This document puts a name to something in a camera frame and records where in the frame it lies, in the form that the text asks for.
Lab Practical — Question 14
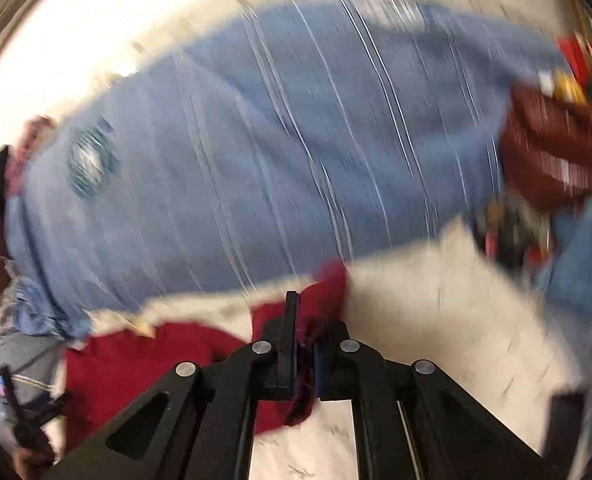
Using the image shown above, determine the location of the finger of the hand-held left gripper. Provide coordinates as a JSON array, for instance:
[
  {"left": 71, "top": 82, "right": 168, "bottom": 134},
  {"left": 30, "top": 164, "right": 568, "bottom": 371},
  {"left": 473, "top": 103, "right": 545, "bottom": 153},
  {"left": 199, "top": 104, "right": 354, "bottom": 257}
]
[
  {"left": 20, "top": 390, "right": 73, "bottom": 427},
  {"left": 0, "top": 366, "right": 20, "bottom": 418}
]

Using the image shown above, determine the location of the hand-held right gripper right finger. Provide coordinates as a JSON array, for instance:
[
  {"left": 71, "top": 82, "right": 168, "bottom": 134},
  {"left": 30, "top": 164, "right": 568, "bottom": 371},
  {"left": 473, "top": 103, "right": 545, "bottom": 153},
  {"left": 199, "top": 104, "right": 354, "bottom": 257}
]
[{"left": 313, "top": 321, "right": 562, "bottom": 480}]

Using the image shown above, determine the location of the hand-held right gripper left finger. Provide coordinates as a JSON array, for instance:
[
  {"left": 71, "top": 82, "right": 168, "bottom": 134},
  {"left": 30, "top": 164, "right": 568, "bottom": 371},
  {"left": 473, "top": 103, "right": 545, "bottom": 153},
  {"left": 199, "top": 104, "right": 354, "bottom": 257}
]
[{"left": 41, "top": 291, "right": 301, "bottom": 480}]

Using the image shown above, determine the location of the red knit garment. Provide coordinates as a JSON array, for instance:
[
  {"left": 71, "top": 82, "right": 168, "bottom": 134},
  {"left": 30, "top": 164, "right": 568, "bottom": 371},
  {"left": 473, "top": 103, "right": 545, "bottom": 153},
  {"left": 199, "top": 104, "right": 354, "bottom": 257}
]
[{"left": 65, "top": 260, "right": 353, "bottom": 442}]

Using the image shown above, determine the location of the person's left hand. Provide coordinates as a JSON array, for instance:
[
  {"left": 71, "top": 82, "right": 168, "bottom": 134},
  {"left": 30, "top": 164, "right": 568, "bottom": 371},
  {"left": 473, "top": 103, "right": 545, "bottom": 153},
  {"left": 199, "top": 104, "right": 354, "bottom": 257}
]
[{"left": 13, "top": 447, "right": 57, "bottom": 480}]

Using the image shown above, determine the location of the grey garment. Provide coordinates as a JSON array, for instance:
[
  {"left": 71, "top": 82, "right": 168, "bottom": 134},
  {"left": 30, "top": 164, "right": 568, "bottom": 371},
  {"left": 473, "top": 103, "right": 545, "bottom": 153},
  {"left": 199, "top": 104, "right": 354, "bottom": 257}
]
[{"left": 0, "top": 332, "right": 68, "bottom": 453}]

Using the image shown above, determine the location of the cream leaf-print pillow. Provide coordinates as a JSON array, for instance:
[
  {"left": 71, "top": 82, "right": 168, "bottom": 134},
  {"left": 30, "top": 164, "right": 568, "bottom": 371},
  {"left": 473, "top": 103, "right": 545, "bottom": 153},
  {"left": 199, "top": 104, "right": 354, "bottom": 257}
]
[{"left": 88, "top": 215, "right": 592, "bottom": 480}]

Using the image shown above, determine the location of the blue plaid blanket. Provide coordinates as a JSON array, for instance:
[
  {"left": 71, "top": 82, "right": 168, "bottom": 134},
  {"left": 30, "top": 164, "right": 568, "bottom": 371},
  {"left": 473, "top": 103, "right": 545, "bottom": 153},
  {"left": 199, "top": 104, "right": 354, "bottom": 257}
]
[{"left": 3, "top": 0, "right": 571, "bottom": 347}]

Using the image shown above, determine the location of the pink patterned cloth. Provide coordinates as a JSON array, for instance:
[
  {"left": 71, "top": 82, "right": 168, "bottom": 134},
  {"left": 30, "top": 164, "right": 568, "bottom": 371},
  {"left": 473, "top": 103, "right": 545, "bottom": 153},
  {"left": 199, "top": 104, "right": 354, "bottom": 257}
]
[{"left": 5, "top": 116, "right": 57, "bottom": 198}]

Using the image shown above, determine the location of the colourful packet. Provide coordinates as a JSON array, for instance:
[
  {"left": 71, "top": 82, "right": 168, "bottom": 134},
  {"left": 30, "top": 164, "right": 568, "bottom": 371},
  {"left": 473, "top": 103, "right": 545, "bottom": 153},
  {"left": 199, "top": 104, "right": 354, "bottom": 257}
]
[{"left": 470, "top": 199, "right": 551, "bottom": 271}]

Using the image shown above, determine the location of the blue denim cloth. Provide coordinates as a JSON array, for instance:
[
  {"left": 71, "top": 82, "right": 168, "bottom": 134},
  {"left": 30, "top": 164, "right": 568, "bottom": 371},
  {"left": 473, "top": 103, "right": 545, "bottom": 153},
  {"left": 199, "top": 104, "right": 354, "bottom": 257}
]
[{"left": 538, "top": 197, "right": 592, "bottom": 326}]

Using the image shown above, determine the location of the dark red shiny bag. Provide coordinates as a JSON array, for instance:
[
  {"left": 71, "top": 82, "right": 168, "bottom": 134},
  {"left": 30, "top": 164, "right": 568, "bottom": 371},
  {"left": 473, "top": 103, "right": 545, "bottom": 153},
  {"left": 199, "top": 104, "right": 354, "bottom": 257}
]
[{"left": 498, "top": 82, "right": 592, "bottom": 208}]

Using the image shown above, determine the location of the red box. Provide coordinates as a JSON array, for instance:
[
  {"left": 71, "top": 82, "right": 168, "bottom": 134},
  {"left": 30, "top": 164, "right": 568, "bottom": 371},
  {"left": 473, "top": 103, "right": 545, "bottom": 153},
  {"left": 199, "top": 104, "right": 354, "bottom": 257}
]
[{"left": 554, "top": 30, "right": 592, "bottom": 86}]

